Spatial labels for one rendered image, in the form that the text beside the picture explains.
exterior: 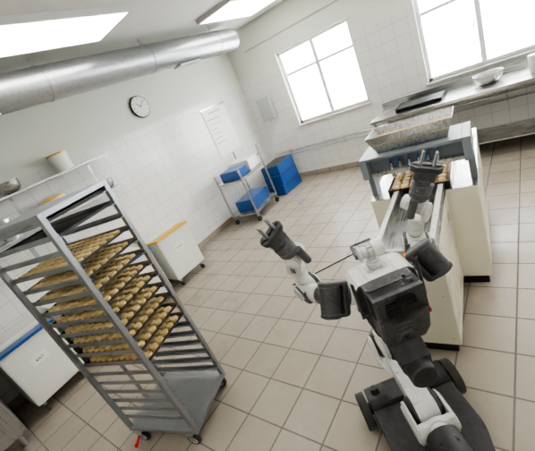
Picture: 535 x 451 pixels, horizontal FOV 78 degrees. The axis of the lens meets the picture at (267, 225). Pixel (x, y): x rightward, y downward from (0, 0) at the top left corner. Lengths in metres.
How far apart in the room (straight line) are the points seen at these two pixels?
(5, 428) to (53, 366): 0.60
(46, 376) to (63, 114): 3.01
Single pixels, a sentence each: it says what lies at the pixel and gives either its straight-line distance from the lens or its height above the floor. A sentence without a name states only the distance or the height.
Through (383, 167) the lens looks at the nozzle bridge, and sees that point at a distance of 2.67.
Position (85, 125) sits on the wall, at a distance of 5.07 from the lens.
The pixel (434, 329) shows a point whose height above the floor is 0.21.
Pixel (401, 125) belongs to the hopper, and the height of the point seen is 1.29.
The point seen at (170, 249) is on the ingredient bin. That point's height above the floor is 0.56.
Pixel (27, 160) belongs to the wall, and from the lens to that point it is 4.74.
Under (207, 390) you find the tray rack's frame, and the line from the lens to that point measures 2.80.
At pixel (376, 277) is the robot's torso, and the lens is 1.39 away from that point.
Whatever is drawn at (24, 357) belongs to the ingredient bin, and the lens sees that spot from 4.05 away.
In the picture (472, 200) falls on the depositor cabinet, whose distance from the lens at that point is 2.64.
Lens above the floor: 1.92
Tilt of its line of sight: 21 degrees down
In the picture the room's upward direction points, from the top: 24 degrees counter-clockwise
